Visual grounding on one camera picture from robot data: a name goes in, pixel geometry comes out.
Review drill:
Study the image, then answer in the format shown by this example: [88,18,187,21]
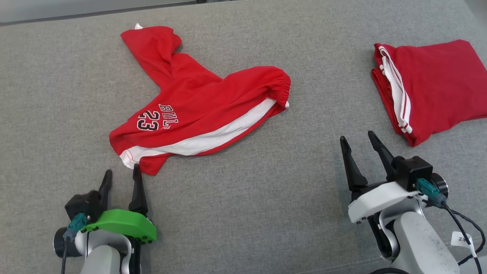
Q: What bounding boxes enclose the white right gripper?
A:
[340,130,419,224]

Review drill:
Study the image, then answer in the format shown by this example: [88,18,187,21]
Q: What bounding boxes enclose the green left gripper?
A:
[80,163,158,244]

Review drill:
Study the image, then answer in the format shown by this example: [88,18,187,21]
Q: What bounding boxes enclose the red Bulls 23 shorts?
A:
[371,39,487,148]

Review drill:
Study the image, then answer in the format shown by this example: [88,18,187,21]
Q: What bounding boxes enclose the red basketball shorts number 23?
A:
[109,23,292,177]

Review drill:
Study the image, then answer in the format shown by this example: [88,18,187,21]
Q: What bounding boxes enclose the left arm teal connector cable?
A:
[60,213,89,274]

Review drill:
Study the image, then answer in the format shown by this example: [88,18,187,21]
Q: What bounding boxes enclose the arm teal connector cable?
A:
[60,213,89,274]
[415,178,482,274]

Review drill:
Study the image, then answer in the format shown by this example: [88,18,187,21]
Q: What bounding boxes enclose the right arm teal connector cable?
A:
[415,178,482,274]

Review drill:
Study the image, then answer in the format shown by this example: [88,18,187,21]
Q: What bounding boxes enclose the white paper cable tag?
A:
[450,231,477,258]

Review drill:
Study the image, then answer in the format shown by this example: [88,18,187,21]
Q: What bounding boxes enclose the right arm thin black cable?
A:
[448,207,487,266]

